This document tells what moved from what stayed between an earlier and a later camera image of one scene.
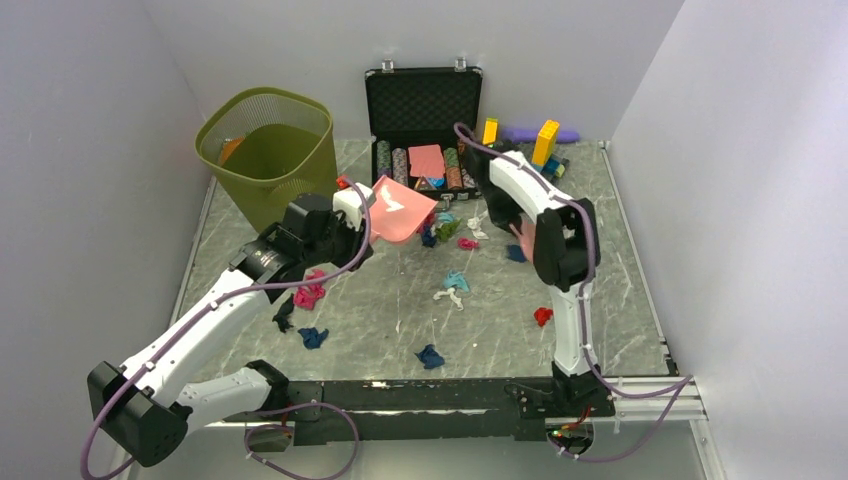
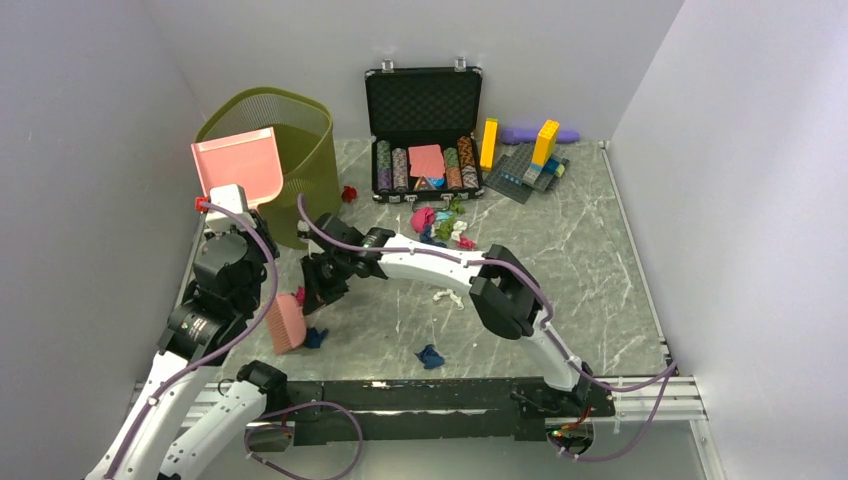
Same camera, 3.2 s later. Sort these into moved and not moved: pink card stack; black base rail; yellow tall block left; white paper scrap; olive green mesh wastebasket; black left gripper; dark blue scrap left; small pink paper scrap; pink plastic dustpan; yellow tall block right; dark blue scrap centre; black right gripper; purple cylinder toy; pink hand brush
Moved: pink hand brush; black left gripper; black right gripper; pink plastic dustpan; white paper scrap
Not moved: olive green mesh wastebasket; dark blue scrap centre; small pink paper scrap; purple cylinder toy; black base rail; pink card stack; dark blue scrap left; yellow tall block right; yellow tall block left
